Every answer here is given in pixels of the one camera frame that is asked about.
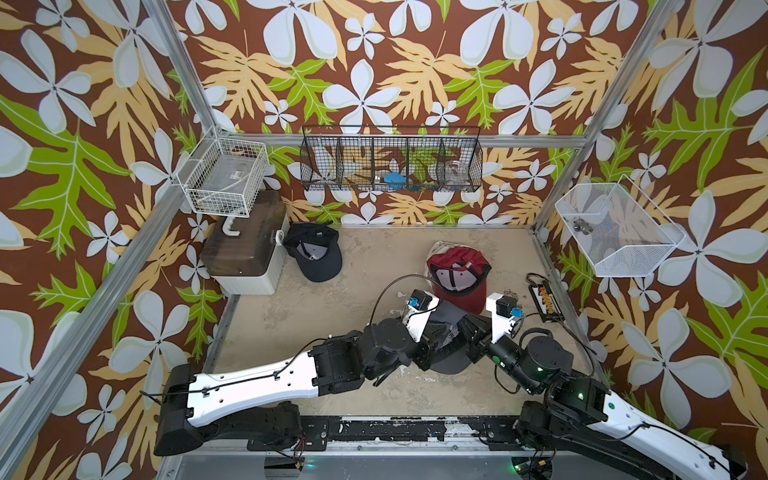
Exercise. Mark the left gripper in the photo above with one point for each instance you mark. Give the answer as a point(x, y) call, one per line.
point(419, 332)

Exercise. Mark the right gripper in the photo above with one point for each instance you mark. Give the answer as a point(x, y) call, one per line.
point(496, 332)

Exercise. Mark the red baseball cap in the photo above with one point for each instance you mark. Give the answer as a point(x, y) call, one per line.
point(461, 278)

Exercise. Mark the black baseball cap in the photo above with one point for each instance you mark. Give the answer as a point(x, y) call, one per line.
point(315, 249)

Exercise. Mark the dark grey baseball cap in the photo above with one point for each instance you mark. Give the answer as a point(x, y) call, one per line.
point(446, 339)

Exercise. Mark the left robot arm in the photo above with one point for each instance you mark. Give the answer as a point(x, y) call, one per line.
point(257, 404)

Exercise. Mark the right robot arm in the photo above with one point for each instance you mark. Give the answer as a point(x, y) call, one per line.
point(574, 412)

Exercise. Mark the white cap under pile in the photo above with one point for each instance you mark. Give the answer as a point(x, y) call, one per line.
point(442, 247)

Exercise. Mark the black parallel charging board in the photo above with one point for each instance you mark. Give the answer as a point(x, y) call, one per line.
point(544, 300)

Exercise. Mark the white box with brown lid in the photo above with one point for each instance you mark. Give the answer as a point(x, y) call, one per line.
point(245, 256)

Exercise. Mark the black wire wall basket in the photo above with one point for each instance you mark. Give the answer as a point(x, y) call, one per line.
point(390, 158)

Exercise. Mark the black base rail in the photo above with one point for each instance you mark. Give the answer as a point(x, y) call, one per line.
point(491, 433)

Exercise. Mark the white wire wall basket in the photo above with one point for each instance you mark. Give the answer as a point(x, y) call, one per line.
point(223, 174)

